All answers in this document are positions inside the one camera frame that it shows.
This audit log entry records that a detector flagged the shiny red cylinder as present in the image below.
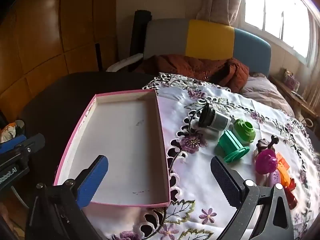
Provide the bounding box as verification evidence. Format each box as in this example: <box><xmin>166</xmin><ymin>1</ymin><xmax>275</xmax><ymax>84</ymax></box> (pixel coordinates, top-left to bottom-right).
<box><xmin>285</xmin><ymin>189</ymin><xmax>299</xmax><ymax>212</ymax></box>

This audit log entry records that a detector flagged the rust brown quilted blanket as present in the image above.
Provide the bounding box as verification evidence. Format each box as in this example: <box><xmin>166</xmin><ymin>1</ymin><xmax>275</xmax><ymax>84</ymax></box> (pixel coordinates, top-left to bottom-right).
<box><xmin>135</xmin><ymin>54</ymin><xmax>250</xmax><ymax>93</ymax></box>

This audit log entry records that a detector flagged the multicolour bed headboard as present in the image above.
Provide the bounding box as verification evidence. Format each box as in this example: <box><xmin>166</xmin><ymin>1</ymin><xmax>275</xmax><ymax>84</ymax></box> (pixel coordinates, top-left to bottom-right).
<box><xmin>143</xmin><ymin>19</ymin><xmax>272</xmax><ymax>78</ymax></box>

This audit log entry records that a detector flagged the magenta round plastic toy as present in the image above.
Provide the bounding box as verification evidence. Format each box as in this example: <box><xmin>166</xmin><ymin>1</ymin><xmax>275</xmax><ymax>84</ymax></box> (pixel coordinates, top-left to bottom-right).
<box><xmin>255</xmin><ymin>151</ymin><xmax>278</xmax><ymax>174</ymax></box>

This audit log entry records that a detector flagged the white tray box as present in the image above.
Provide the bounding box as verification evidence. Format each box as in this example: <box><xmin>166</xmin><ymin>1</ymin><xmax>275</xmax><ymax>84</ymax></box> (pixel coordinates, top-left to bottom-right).
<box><xmin>53</xmin><ymin>91</ymin><xmax>172</xmax><ymax>208</ymax></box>

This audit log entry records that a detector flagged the brown pumpkin-shaped ornament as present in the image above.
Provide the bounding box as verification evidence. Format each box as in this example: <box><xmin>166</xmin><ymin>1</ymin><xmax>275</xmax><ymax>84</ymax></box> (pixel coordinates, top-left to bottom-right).
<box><xmin>254</xmin><ymin>135</ymin><xmax>279</xmax><ymax>160</ymax></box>

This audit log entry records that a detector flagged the wooden panelled wardrobe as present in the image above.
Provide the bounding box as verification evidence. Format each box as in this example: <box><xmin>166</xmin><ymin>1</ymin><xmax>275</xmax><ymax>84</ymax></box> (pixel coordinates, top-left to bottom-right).
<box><xmin>0</xmin><ymin>0</ymin><xmax>117</xmax><ymax>115</ymax></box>

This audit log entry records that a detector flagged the wooden side table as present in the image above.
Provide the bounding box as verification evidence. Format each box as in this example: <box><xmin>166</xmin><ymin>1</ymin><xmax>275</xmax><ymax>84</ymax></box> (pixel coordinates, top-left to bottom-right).
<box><xmin>270</xmin><ymin>74</ymin><xmax>320</xmax><ymax>120</ymax></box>

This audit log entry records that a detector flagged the silver and black cylinder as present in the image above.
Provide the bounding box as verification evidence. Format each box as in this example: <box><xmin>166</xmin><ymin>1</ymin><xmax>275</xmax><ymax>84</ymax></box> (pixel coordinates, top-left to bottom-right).
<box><xmin>198</xmin><ymin>103</ymin><xmax>235</xmax><ymax>133</ymax></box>

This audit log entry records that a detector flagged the window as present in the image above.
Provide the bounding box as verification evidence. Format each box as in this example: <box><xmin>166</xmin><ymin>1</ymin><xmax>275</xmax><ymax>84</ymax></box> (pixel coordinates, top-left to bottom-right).
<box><xmin>244</xmin><ymin>0</ymin><xmax>315</xmax><ymax>65</ymax></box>

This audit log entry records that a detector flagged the dark green plastic stand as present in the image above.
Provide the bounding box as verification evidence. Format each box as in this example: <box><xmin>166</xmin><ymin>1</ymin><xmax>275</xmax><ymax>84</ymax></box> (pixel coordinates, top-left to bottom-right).
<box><xmin>215</xmin><ymin>130</ymin><xmax>250</xmax><ymax>164</ymax></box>

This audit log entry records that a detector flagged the white embroidered floral tablecloth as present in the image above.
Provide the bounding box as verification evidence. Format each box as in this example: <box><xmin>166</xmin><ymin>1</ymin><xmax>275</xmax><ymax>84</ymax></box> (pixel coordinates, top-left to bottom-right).
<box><xmin>90</xmin><ymin>72</ymin><xmax>320</xmax><ymax>240</ymax></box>

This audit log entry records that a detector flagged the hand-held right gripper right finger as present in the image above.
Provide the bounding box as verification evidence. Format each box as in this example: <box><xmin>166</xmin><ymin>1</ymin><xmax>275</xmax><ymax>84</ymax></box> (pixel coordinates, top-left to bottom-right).
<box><xmin>210</xmin><ymin>156</ymin><xmax>294</xmax><ymax>240</ymax></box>

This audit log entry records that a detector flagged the beige curtain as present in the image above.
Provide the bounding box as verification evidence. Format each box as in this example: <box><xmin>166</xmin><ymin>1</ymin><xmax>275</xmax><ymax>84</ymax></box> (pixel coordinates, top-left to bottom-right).
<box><xmin>301</xmin><ymin>67</ymin><xmax>320</xmax><ymax>110</ymax></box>
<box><xmin>196</xmin><ymin>0</ymin><xmax>244</xmax><ymax>28</ymax></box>

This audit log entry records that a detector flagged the orange and white snack bag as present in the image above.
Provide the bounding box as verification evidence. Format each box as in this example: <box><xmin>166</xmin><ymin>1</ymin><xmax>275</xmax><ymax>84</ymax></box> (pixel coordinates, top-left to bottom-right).
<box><xmin>0</xmin><ymin>119</ymin><xmax>25</xmax><ymax>143</ymax></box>

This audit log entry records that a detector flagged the red jigsaw-shaped toy piece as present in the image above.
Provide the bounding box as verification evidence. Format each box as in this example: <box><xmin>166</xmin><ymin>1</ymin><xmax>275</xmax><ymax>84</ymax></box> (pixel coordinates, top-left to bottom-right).
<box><xmin>279</xmin><ymin>170</ymin><xmax>297</xmax><ymax>192</ymax></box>

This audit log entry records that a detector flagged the light green plastic cap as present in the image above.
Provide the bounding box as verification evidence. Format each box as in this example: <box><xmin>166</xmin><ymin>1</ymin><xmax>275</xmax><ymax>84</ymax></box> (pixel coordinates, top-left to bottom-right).
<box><xmin>232</xmin><ymin>118</ymin><xmax>257</xmax><ymax>146</ymax></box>

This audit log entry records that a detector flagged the lilac plastic toy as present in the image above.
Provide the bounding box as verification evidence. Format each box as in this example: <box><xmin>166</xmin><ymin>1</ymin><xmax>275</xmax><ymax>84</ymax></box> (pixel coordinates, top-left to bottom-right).
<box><xmin>266</xmin><ymin>170</ymin><xmax>282</xmax><ymax>188</ymax></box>

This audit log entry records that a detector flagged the purple patterned box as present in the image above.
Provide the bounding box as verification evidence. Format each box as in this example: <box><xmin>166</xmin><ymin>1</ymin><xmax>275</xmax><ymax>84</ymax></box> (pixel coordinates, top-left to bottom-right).
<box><xmin>282</xmin><ymin>68</ymin><xmax>300</xmax><ymax>92</ymax></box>

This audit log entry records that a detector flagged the pale pink duvet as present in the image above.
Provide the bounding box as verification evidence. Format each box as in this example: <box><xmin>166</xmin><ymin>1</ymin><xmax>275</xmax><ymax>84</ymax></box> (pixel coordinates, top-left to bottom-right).
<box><xmin>241</xmin><ymin>72</ymin><xmax>295</xmax><ymax>117</ymax></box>

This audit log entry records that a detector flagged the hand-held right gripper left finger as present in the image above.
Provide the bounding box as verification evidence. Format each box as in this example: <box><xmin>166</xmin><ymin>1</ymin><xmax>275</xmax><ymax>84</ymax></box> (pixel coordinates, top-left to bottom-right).
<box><xmin>25</xmin><ymin>154</ymin><xmax>109</xmax><ymax>240</ymax></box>

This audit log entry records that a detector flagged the white chair armrest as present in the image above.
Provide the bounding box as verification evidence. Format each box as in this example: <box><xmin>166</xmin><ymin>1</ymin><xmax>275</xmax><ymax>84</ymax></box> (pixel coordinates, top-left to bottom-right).
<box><xmin>106</xmin><ymin>54</ymin><xmax>143</xmax><ymax>72</ymax></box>

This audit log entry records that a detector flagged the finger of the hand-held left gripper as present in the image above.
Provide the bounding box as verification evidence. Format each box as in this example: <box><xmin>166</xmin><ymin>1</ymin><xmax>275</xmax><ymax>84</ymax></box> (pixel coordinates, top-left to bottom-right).
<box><xmin>15</xmin><ymin>133</ymin><xmax>46</xmax><ymax>156</ymax></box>
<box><xmin>0</xmin><ymin>134</ymin><xmax>27</xmax><ymax>153</ymax></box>

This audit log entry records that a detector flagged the orange plastic toy block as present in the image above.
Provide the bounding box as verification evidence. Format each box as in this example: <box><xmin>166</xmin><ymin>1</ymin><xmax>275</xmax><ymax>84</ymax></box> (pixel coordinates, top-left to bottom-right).
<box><xmin>275</xmin><ymin>152</ymin><xmax>289</xmax><ymax>172</ymax></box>

